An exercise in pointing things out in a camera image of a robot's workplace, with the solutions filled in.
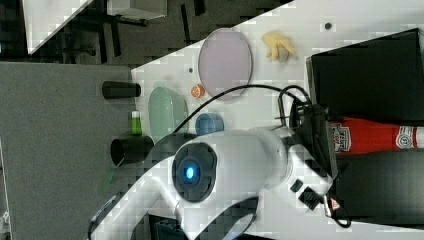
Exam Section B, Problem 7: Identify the blue cup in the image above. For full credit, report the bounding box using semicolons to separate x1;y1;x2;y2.
195;113;224;135

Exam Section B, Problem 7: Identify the green small bottle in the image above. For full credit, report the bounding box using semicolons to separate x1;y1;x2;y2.
131;111;142;136

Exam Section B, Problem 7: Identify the yellow banana bunch toy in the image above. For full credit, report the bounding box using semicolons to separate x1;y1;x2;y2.
261;32;297;61

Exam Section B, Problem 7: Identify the green perforated colander basket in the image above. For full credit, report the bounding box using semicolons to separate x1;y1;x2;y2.
148;87;188;142

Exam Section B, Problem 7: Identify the black toaster oven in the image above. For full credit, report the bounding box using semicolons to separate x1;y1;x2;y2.
290;28;423;229

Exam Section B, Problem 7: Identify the black cylinder lower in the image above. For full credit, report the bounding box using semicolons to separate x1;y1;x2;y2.
110;136;154;166

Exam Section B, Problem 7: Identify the white side table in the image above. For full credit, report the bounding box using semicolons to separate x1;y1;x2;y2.
22;0;94;55

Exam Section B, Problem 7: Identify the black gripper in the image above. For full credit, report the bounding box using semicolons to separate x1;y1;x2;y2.
289;100;338;178

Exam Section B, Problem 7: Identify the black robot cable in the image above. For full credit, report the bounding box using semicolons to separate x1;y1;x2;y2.
171;83;313;134

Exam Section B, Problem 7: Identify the orange slice toy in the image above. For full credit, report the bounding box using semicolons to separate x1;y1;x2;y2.
191;84;205;99

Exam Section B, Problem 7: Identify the red ketchup bottle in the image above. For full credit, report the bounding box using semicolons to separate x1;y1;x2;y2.
330;118;424;155

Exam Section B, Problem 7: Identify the black cylinder upper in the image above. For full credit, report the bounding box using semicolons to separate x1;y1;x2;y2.
102;81;141;99

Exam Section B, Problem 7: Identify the black cylinder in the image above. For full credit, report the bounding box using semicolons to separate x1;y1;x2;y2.
102;81;141;99
110;136;154;166

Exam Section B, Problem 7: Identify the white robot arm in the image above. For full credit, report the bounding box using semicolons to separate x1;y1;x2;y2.
87;105;333;240

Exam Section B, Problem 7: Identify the purple round plate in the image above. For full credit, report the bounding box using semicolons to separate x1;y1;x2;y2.
198;28;253;97

